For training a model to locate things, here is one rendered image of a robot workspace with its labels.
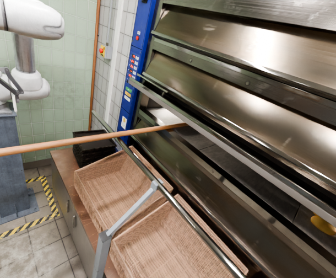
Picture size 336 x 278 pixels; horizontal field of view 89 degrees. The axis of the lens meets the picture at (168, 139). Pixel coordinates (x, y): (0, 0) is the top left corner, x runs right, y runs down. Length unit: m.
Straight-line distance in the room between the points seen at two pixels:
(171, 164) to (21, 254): 1.38
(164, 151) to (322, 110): 0.89
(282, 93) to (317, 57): 0.15
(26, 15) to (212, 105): 0.79
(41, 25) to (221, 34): 0.74
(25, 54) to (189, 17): 0.99
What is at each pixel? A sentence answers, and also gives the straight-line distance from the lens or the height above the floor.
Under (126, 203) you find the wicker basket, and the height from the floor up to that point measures 0.59.
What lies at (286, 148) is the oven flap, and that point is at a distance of 0.84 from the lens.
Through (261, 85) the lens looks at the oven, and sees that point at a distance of 0.86.
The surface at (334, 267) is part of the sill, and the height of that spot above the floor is 1.17.
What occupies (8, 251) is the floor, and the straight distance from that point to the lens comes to 2.01.
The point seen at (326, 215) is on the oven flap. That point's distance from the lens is 0.76.
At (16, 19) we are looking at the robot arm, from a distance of 0.78.
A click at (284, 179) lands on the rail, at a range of 0.73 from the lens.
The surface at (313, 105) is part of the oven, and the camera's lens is 0.82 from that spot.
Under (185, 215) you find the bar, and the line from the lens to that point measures 0.72.
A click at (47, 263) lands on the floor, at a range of 1.89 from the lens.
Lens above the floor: 1.71
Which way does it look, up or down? 29 degrees down
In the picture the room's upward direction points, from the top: 19 degrees clockwise
